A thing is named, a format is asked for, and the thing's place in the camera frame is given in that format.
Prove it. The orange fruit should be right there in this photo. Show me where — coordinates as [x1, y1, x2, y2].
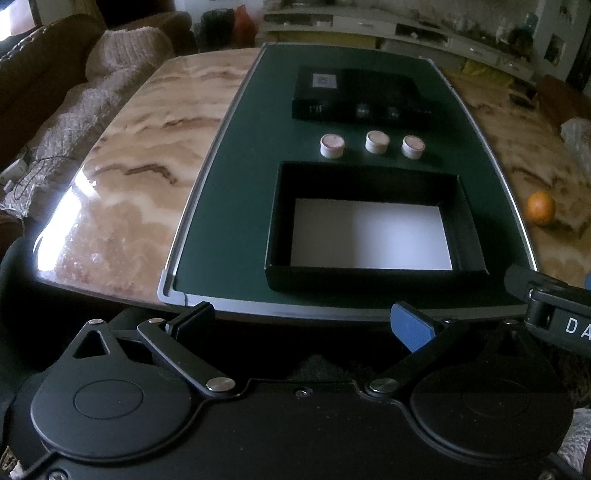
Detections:
[527, 191, 556, 227]

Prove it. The black cardboard box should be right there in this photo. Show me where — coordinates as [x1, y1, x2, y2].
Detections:
[264, 161, 490, 292]

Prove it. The white charger plug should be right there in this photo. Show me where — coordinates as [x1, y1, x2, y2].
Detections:
[0, 159, 29, 192]

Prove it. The dark green desk mat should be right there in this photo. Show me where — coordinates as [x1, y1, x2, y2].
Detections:
[158, 42, 539, 321]

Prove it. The thin black cable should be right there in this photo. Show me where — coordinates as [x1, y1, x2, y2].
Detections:
[9, 156, 70, 200]

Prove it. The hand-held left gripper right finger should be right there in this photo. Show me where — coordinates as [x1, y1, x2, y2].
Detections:
[365, 302, 536, 398]

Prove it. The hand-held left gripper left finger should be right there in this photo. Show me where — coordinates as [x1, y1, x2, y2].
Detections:
[71, 302, 236, 397]

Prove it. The yellow bag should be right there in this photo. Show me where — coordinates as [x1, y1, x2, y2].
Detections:
[462, 60, 513, 87]

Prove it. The white low cabinet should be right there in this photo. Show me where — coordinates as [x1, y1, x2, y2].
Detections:
[261, 4, 541, 81]

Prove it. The orange bag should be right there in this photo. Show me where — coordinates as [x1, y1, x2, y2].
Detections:
[233, 4, 260, 43]

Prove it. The brown sofa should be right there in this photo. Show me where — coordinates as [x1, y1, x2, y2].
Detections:
[0, 11, 199, 153]

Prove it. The black box lid white label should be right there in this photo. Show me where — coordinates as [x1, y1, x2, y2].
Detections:
[291, 67, 435, 127]

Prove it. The small white round jar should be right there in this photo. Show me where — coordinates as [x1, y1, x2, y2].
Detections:
[365, 130, 390, 154]
[320, 134, 345, 160]
[401, 135, 424, 161]

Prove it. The brown wooden stool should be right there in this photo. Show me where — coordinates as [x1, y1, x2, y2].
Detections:
[537, 74, 591, 134]

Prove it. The clear plastic bag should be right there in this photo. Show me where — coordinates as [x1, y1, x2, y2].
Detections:
[560, 117, 591, 162]

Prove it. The black bag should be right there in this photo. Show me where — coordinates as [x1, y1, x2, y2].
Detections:
[198, 9, 237, 52]

